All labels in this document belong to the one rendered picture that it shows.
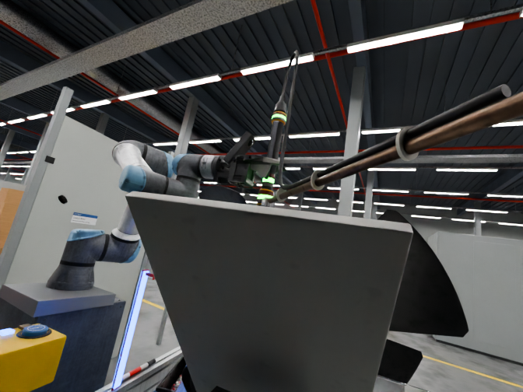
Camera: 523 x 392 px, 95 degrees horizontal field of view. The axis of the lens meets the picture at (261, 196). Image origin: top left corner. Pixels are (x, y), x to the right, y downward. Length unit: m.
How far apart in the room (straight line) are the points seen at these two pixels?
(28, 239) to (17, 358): 1.65
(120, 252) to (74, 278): 0.17
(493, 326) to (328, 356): 6.53
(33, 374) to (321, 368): 0.56
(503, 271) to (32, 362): 6.76
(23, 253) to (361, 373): 2.20
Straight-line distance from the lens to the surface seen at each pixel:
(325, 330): 0.27
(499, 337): 6.84
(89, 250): 1.19
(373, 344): 0.27
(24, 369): 0.70
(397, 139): 0.26
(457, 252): 6.64
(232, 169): 0.70
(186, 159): 0.79
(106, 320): 1.22
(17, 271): 2.32
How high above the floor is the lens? 1.33
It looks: 11 degrees up
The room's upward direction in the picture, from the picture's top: 10 degrees clockwise
